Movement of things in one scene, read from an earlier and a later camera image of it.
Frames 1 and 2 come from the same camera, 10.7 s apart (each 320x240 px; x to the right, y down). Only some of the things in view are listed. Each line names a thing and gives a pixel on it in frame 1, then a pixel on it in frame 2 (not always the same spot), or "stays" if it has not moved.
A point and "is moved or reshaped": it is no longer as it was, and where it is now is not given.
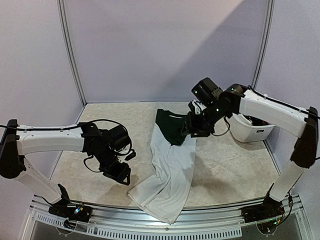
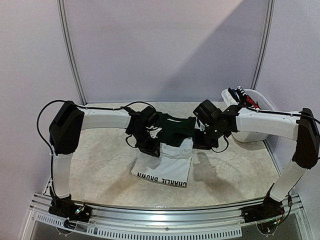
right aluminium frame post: [265, 44] stays
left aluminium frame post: [68, 51] stays
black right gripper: [189, 125] to [203, 142]
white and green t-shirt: [165, 194] is moved or reshaped
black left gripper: [120, 174] to [151, 150]
